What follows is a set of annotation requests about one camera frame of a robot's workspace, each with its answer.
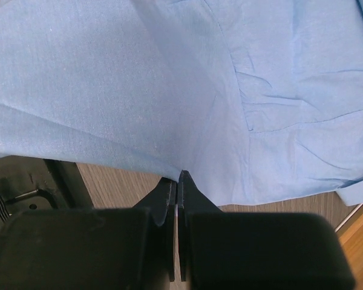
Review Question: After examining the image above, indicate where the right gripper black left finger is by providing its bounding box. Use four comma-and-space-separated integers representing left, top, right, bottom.
0, 178, 177, 289

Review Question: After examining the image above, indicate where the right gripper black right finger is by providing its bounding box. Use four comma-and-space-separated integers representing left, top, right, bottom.
177, 171, 356, 289

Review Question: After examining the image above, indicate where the light blue long sleeve shirt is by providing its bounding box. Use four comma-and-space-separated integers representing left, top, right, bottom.
0, 1, 363, 205

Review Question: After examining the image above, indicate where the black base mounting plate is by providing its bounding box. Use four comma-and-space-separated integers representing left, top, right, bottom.
0, 156, 93, 228

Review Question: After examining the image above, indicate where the white wire wooden shelf rack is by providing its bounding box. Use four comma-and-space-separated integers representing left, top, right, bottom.
336, 204, 363, 289

